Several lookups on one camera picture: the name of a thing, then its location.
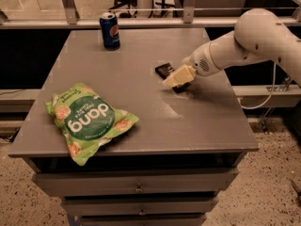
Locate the bottom grey drawer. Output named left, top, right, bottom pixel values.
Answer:
left=78, top=214, right=206, bottom=226

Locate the middle grey drawer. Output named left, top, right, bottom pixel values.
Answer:
left=62, top=196, right=218, bottom=216

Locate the black office chair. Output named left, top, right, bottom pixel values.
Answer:
left=110, top=0, right=137, bottom=18

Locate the grey drawer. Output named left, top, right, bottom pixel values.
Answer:
left=62, top=196, right=218, bottom=216
left=78, top=214, right=206, bottom=226
left=33, top=168, right=239, bottom=197

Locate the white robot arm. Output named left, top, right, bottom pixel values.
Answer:
left=164, top=8, right=301, bottom=88

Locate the black rxbar chocolate bar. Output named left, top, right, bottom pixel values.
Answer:
left=155, top=63, right=175, bottom=79

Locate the blue pepsi can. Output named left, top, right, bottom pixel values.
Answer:
left=100, top=11, right=120, bottom=50

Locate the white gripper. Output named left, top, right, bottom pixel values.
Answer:
left=163, top=42, right=221, bottom=89

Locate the grey drawer cabinet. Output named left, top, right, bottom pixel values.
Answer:
left=8, top=27, right=260, bottom=226

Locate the green rice chip bag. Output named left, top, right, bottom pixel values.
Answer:
left=45, top=83, right=139, bottom=166

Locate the metal window railing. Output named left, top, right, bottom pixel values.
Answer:
left=0, top=0, right=301, bottom=29

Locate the top grey drawer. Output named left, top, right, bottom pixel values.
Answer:
left=33, top=168, right=239, bottom=197

